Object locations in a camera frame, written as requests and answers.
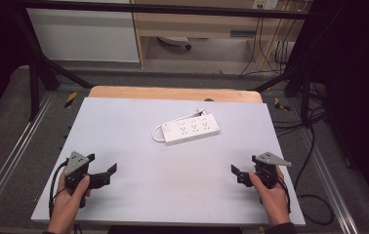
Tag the light wooden desk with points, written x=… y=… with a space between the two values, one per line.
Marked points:
x=198 y=24

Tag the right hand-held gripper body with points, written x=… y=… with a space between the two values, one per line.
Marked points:
x=268 y=170

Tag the white power strip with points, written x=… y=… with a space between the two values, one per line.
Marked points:
x=190 y=130

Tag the white plug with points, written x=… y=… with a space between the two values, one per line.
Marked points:
x=201 y=111

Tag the black metal frame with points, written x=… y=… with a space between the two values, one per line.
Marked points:
x=159 y=8

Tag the wall socket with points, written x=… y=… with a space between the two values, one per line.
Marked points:
x=265 y=4

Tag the person's right hand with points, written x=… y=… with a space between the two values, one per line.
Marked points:
x=274 y=201

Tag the person's dark clothing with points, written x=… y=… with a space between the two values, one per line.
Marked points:
x=172 y=230

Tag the wooden table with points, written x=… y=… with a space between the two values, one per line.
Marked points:
x=172 y=93

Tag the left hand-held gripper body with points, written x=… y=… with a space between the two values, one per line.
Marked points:
x=76 y=163

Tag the office chair base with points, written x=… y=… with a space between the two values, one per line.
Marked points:
x=174 y=40

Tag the person's left hand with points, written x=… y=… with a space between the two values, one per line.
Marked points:
x=67 y=204

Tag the white table board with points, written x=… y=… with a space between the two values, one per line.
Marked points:
x=172 y=182

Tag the white cabinet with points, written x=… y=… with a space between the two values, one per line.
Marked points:
x=81 y=32

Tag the aluminium floor rail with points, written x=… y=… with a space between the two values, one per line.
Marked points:
x=330 y=182
x=10 y=162

